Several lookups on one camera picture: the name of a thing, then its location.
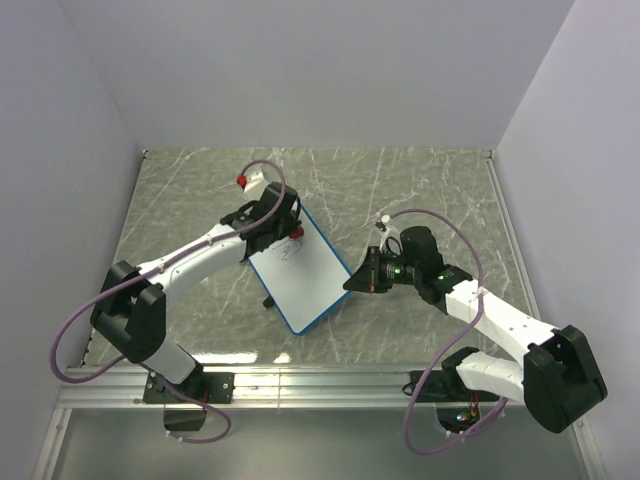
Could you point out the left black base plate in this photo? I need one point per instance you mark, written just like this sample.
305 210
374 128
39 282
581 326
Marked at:
209 387

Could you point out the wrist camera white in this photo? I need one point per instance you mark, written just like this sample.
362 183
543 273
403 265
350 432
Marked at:
386 230
253 183

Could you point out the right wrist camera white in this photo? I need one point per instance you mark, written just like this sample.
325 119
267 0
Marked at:
386 230

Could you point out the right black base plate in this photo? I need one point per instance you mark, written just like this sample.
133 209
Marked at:
442 387

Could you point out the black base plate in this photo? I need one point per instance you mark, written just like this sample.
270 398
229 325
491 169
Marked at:
442 387
209 387

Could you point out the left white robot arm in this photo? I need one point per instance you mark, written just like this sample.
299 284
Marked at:
132 311

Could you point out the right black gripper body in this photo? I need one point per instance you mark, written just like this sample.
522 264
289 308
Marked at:
398 271

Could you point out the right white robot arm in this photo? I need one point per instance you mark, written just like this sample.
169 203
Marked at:
552 371

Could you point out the aluminium mounting rail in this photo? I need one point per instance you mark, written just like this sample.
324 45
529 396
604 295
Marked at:
276 386

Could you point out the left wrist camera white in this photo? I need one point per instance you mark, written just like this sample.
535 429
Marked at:
253 183

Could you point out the blue framed whiteboard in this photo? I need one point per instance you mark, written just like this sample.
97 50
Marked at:
303 276

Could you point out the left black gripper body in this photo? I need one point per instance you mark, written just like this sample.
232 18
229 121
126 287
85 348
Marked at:
285 227

